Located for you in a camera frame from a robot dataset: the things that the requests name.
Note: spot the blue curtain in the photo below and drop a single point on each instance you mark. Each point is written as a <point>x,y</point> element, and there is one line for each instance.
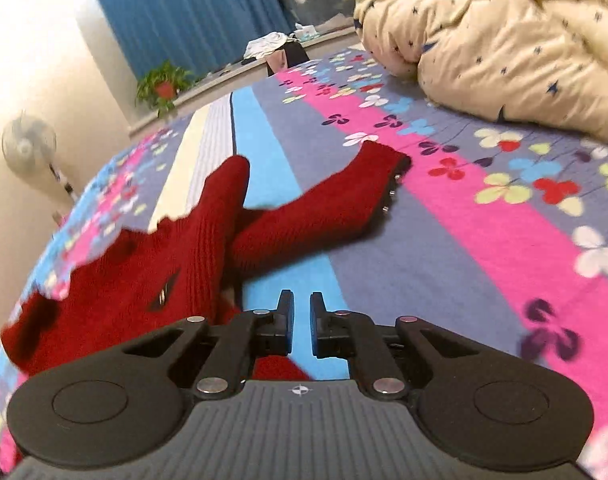
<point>184,10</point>

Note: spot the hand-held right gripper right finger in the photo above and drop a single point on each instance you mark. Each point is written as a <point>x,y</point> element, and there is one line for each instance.
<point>314,332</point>

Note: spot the floral striped bed sheet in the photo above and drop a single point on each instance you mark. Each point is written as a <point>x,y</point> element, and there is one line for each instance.
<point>434,240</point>

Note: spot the white crumpled cloth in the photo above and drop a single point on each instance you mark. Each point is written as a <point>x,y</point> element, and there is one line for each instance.
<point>265,44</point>

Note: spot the black chair back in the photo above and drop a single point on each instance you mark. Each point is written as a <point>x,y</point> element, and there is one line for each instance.
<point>294,55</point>

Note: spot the white standing fan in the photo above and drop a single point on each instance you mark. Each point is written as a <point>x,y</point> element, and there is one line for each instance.
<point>26,142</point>

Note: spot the clear plastic storage box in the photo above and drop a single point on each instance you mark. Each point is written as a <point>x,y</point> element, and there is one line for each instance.
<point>319,0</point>

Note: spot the tissue pack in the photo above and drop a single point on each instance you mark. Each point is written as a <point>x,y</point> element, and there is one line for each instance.
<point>306,32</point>

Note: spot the red knitted sweater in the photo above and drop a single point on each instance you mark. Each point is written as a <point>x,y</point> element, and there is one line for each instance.
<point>184,250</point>

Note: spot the cream star-print quilt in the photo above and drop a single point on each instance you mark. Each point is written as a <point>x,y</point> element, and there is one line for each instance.
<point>484,35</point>

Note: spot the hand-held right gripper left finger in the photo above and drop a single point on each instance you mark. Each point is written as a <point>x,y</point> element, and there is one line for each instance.
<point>287,332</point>

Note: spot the potted green plant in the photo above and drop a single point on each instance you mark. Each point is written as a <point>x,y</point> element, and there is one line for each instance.
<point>164,85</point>

